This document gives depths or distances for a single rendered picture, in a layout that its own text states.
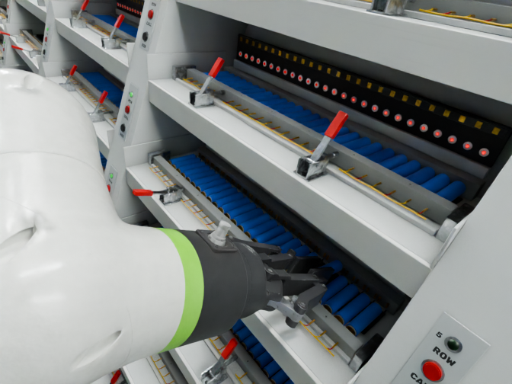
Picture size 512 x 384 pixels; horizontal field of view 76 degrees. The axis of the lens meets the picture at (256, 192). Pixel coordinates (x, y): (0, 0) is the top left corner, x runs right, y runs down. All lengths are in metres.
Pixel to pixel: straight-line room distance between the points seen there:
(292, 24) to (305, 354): 0.43
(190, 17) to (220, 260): 0.58
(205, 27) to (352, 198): 0.51
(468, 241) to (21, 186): 0.33
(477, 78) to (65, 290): 0.35
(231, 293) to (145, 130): 0.56
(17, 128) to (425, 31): 0.35
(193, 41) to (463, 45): 0.54
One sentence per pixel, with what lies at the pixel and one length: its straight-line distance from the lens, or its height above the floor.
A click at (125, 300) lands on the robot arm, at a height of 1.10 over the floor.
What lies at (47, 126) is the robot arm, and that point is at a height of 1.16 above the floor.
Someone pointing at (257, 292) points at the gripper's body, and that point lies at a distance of 0.31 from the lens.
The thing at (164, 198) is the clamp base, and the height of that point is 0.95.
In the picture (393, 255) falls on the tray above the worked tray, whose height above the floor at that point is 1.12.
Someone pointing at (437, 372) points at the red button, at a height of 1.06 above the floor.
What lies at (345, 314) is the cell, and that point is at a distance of 0.50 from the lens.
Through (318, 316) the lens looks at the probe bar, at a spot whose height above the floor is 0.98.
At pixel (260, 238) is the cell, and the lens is 0.57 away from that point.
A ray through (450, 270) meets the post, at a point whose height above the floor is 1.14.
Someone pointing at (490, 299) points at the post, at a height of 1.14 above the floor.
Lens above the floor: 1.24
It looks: 20 degrees down
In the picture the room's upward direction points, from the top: 23 degrees clockwise
